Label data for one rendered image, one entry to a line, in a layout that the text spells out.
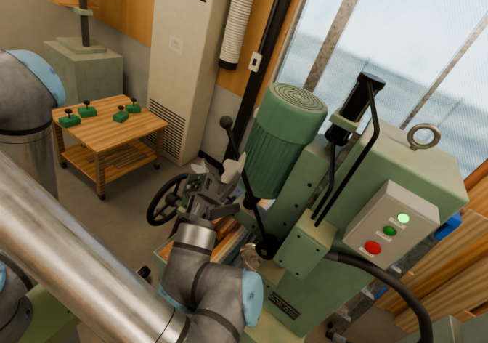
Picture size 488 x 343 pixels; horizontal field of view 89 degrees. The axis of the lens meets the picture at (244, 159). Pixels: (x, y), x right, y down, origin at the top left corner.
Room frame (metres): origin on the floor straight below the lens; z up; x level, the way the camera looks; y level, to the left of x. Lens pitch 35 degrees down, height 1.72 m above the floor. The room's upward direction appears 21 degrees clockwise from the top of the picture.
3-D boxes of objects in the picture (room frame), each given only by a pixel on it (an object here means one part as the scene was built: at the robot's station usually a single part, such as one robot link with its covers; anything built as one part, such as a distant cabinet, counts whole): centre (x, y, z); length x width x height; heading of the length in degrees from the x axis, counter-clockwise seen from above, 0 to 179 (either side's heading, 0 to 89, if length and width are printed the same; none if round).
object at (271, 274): (0.44, -0.19, 1.02); 0.09 x 0.07 x 0.12; 159
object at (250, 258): (0.49, -0.15, 1.02); 0.12 x 0.03 x 0.12; 69
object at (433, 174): (0.55, -0.35, 1.16); 0.22 x 0.22 x 0.72; 69
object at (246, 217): (0.64, -0.09, 1.03); 0.14 x 0.07 x 0.09; 69
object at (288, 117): (0.65, -0.07, 1.35); 0.18 x 0.18 x 0.31
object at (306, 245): (0.43, -0.22, 1.23); 0.09 x 0.08 x 0.15; 69
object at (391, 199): (0.41, -0.32, 1.40); 0.10 x 0.06 x 0.16; 69
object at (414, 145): (0.55, -0.35, 1.55); 0.06 x 0.02 x 0.07; 69
